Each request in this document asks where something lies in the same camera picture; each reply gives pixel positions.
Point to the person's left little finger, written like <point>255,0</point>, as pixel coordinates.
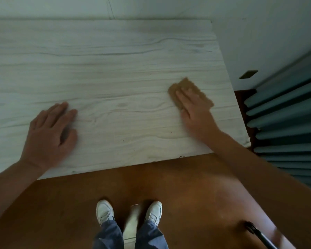
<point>36,119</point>

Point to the person's left forearm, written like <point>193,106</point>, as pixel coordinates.
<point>7,189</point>

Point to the person's left hand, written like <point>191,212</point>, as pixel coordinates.
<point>42,142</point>

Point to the person's right white shoe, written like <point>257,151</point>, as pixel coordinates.
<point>153,212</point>

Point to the teal pleated curtain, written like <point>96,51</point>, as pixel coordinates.
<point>287,121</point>

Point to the person's left middle finger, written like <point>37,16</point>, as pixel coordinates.
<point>57,112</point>

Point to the person's blue trouser leg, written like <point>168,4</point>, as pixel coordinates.
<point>108,235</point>
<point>150,237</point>

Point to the person's left blue trouser leg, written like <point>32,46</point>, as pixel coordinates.
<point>108,235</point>

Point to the person's right forearm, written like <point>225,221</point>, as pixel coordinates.
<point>261,184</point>

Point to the white strip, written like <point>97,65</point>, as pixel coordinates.
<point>131,225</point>

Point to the person's right blue trouser leg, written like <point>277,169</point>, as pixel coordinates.
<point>150,237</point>

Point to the person's left white shoe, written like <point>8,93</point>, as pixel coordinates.
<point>104,211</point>

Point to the dark wall socket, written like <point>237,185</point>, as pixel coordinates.
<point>248,74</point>

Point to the brown cleaning cloth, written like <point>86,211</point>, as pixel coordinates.
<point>177,88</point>

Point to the person's left thumb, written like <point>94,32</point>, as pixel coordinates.
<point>70,141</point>

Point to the person's white shoe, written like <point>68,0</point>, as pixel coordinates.
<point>153,212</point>
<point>104,211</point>

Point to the person's right hand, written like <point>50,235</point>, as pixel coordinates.
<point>199,119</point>

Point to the person's right thumb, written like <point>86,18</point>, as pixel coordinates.
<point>185,117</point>

